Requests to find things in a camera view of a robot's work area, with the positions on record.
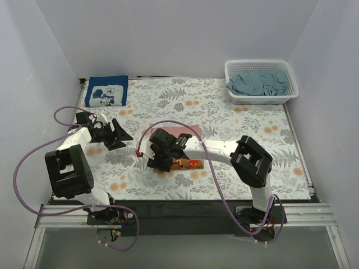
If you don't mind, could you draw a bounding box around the pink t shirt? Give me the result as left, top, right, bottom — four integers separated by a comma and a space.
149, 128, 204, 172

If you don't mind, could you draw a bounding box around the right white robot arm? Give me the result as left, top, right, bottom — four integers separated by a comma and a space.
140, 128, 274, 223

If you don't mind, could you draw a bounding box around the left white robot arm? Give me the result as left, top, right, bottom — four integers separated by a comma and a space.
45, 112, 133, 224

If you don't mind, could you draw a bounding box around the floral patterned table cloth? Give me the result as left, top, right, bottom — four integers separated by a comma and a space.
85, 78, 310, 200

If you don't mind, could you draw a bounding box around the folded navy printed t shirt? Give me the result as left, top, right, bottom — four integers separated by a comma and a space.
85, 75, 128, 108

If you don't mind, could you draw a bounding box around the white plastic laundry basket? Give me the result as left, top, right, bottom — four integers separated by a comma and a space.
224, 59, 299, 105

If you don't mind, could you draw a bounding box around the blue grey t shirt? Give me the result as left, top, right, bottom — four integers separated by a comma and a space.
227, 70, 289, 96

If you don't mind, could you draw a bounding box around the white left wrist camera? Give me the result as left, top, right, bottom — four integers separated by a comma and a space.
96, 110, 109, 125

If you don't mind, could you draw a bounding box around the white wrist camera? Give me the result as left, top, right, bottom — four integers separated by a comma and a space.
135, 140, 155, 159
96, 110, 109, 125

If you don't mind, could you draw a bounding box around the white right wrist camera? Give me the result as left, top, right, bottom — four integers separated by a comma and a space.
135, 140, 155, 159

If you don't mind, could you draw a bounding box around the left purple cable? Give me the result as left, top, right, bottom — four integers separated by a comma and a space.
13, 105, 140, 251

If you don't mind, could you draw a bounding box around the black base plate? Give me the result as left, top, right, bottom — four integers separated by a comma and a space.
86, 199, 287, 238

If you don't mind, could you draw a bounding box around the aluminium frame rail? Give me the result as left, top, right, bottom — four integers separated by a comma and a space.
24, 203, 350, 268

